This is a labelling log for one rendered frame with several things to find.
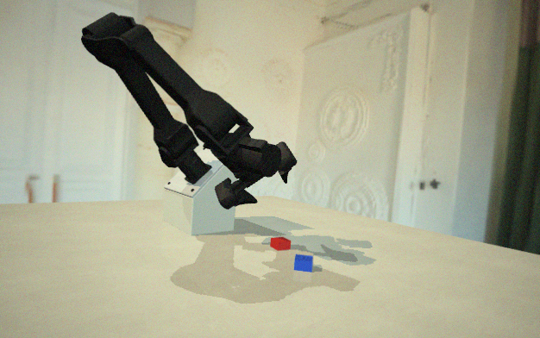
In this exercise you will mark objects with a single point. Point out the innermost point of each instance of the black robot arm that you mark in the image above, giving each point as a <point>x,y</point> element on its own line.
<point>131,50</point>

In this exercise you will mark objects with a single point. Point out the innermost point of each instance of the blue block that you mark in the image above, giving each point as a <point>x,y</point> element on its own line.
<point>303,262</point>

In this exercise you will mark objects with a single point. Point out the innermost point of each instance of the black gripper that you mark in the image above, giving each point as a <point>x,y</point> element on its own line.
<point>230,195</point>

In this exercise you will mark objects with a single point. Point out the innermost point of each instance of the red block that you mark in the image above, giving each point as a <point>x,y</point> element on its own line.
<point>280,244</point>

